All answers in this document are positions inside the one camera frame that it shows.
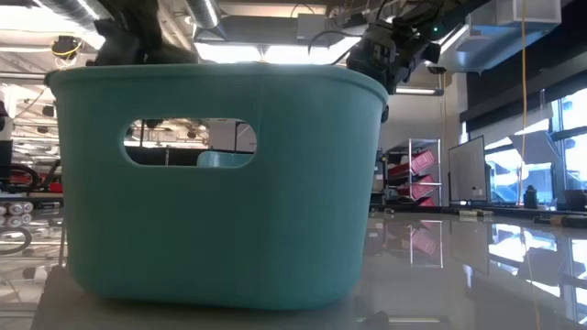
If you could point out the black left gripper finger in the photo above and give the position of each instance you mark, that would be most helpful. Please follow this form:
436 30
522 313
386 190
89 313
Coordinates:
169 56
114 48

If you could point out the green plastic bin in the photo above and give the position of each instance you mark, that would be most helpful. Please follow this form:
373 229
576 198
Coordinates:
275 206

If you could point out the ceiling tube light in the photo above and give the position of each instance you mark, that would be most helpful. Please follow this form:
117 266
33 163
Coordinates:
417 91

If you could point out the red storage bin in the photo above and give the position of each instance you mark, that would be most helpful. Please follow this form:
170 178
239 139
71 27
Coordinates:
419 188
427 202
424 161

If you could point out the metal shelf rack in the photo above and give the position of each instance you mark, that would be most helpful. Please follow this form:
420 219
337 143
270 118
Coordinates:
440 160

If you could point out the whiteboard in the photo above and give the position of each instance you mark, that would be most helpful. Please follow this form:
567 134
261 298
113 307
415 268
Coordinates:
467 169

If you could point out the ceiling light panel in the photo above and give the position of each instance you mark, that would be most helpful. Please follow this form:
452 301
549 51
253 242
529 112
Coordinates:
284 54

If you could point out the red equipment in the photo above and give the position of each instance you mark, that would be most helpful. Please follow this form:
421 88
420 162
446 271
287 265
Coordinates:
55 187

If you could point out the black bottle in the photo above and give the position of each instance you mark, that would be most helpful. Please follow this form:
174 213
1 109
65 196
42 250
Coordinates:
530 199

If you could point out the silver ventilation duct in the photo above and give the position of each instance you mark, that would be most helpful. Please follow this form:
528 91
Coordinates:
204 14
78 7

